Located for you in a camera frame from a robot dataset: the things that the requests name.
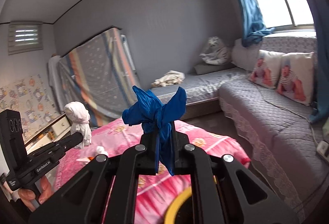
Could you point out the left baby print pillow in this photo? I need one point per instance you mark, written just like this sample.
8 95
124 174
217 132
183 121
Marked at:
266 71

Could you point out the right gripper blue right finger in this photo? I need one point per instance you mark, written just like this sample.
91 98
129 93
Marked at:
179 140

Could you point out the beige crumpled cloth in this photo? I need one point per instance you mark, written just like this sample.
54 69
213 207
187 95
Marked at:
170 78

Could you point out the striped grey sheet covered wardrobe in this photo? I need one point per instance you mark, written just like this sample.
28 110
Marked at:
100 75

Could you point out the white tissue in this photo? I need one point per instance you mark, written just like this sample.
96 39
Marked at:
101 150

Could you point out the blue curtain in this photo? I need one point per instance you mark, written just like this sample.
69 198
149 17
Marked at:
254 28

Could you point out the right baby print pillow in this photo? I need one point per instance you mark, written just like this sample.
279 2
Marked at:
296 80

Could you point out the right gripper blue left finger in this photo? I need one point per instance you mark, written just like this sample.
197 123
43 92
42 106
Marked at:
149 160

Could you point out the cartoon patterned wall cloth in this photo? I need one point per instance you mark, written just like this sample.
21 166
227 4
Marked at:
29 97

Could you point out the grey cushion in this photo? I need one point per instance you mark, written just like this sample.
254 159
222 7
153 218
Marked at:
244 58

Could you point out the wall vent louvre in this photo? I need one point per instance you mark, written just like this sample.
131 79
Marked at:
24 37

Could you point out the baby print pillow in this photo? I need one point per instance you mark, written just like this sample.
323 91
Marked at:
266 71
296 80

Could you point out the white tiger plush toy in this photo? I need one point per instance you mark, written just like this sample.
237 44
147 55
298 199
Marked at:
215 52

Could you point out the cream tv cabinet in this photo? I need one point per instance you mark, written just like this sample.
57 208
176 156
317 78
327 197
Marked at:
54 131

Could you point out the yellow rimmed trash bin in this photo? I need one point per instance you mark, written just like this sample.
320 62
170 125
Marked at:
181 209

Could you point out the blue plastic bag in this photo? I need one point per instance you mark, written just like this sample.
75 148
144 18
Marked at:
155 116

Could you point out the white plastic bag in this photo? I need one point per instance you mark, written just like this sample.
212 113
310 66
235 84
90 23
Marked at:
80 118

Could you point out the grey quilted sofa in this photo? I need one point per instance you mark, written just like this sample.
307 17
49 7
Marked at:
278 129

